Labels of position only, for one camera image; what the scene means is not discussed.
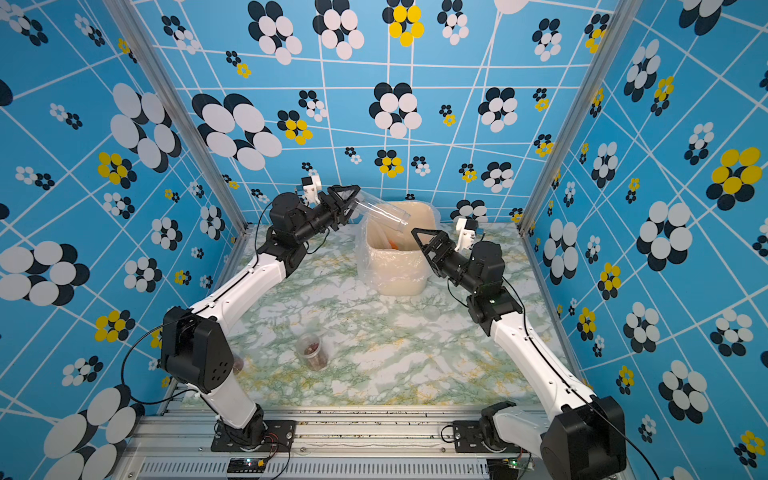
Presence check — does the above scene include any aluminium frame post left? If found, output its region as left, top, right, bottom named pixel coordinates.
left=104, top=1, right=248, bottom=235

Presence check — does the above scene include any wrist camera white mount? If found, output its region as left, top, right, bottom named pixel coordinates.
left=301, top=174, right=323, bottom=206
left=454, top=216, right=478, bottom=253

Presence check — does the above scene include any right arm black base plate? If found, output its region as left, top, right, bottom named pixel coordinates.
left=451, top=418, right=541, bottom=455

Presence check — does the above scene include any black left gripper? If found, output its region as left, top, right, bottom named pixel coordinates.
left=293, top=185, right=357, bottom=247

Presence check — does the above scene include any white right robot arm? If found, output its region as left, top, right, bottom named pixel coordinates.
left=411, top=228, right=628, bottom=479

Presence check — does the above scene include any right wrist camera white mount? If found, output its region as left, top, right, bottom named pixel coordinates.
left=454, top=216, right=478, bottom=253

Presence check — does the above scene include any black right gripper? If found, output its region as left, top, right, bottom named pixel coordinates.
left=415, top=229, right=483, bottom=300

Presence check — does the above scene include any aluminium frame post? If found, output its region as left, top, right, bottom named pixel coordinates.
left=520, top=0, right=643, bottom=234
left=104, top=1, right=248, bottom=235

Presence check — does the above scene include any left green circuit board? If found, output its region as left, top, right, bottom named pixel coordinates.
left=227, top=457, right=269, bottom=475

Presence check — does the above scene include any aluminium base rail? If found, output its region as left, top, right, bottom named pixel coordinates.
left=113, top=406, right=550, bottom=479

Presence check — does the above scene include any green circuit board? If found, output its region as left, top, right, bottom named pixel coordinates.
left=486, top=459, right=529, bottom=480
left=227, top=457, right=269, bottom=475

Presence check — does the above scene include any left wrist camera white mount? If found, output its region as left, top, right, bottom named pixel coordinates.
left=301, top=174, right=323, bottom=206

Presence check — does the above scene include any aluminium frame post right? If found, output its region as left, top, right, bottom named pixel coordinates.
left=520, top=0, right=643, bottom=234

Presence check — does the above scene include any clear plastic bin liner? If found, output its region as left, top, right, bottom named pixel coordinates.
left=356, top=202, right=451, bottom=296

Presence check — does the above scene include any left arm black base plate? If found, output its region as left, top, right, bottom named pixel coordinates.
left=210, top=420, right=298, bottom=453

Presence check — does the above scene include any clear jar with dried flowers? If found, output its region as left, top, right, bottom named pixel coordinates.
left=297, top=332, right=328, bottom=371

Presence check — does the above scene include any right green circuit board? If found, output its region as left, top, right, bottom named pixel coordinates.
left=486, top=459, right=529, bottom=480

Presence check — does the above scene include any cream plastic trash bin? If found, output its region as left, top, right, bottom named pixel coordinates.
left=367, top=200, right=439, bottom=296

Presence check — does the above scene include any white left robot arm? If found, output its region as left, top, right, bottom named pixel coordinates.
left=158, top=185, right=360, bottom=450

